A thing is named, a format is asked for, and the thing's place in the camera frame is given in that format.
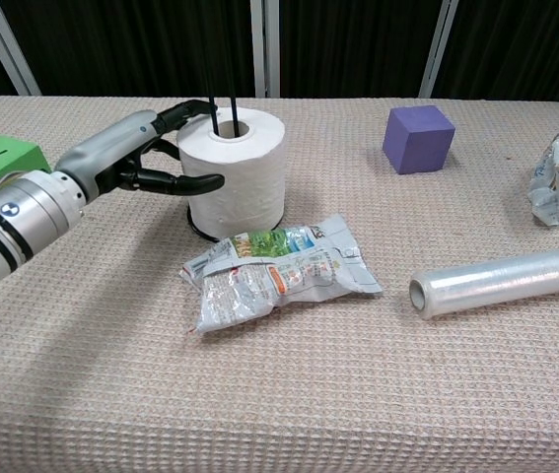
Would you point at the clear cling film roll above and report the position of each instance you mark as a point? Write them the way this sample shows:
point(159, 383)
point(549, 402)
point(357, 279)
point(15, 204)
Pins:
point(501, 281)

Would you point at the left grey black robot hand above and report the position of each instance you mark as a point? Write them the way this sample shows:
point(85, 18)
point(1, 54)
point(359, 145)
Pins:
point(111, 153)

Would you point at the black curtain backdrop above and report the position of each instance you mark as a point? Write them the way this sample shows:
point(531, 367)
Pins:
point(131, 44)

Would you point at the beige woven tablecloth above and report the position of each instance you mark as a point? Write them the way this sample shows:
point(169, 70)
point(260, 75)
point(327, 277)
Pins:
point(279, 369)

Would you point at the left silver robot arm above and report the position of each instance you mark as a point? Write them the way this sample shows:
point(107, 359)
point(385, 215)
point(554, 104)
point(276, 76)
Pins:
point(18, 217)

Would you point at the green box with slot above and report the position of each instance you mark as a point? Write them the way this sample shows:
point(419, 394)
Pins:
point(0, 162)

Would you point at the white toilet paper roll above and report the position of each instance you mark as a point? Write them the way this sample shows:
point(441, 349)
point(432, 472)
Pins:
point(239, 182)

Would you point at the grey metal frame post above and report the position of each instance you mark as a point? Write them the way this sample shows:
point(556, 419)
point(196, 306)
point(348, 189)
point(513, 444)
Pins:
point(10, 44)
point(437, 47)
point(265, 47)

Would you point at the purple foam cube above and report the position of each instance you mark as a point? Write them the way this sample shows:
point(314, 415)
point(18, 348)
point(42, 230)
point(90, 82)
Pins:
point(417, 140)

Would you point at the silver printed snack bag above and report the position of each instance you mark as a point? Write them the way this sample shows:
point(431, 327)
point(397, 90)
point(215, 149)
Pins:
point(279, 273)

